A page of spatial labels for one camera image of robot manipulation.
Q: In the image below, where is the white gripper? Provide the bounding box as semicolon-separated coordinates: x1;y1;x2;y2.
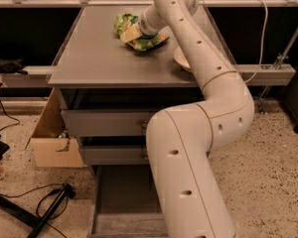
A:
120;4;167;44

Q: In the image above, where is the green rice chip bag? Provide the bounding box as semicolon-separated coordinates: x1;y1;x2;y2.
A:
114;13;169;52

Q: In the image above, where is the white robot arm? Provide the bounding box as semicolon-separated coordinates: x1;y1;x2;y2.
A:
123;0;254;238

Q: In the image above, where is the grey drawer cabinet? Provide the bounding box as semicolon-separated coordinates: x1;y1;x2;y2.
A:
49;6;204;152

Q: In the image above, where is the grey top drawer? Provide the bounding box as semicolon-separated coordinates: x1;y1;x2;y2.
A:
61;110;154;137

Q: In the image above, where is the grey middle drawer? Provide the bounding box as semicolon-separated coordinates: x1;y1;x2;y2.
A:
78;146;148;166

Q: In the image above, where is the grey open bottom drawer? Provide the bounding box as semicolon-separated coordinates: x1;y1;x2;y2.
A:
86;165;168;238

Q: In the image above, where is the white paper bowl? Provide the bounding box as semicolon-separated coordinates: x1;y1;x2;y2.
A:
173;47;191;72

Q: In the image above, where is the cardboard box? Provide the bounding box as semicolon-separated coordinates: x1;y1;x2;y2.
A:
30;90;84;168

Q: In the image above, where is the black tripod stand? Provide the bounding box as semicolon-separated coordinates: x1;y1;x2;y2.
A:
0;182;76;238

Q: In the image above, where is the white cable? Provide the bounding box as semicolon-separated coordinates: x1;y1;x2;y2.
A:
242;0;269;84

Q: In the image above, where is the black floor cable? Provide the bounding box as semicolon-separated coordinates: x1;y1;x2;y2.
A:
0;82;22;134

